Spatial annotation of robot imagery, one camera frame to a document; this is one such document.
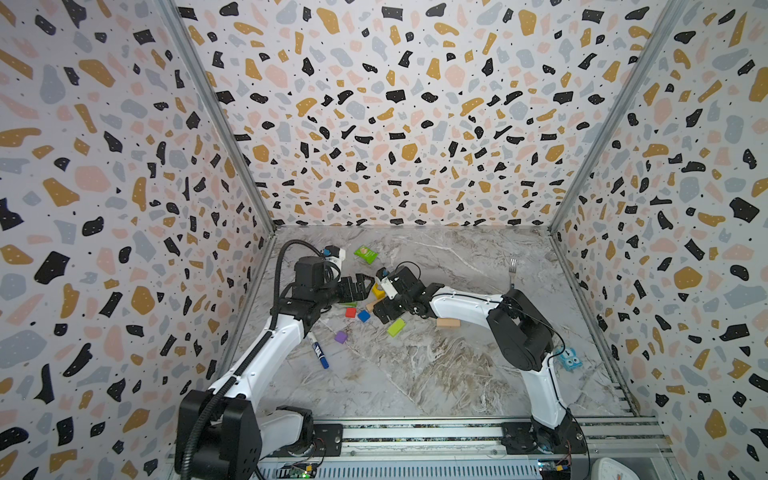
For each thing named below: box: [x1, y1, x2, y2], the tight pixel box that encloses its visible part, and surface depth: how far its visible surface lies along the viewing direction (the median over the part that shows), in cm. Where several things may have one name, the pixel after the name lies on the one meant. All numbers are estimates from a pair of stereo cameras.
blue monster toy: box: [559, 348, 583, 371], surface depth 88 cm
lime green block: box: [388, 318, 406, 337], surface depth 95 cm
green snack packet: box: [354, 246, 379, 265], surface depth 115 cm
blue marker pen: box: [308, 331, 329, 369], surface depth 89 cm
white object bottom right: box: [591, 457, 641, 480], surface depth 69 cm
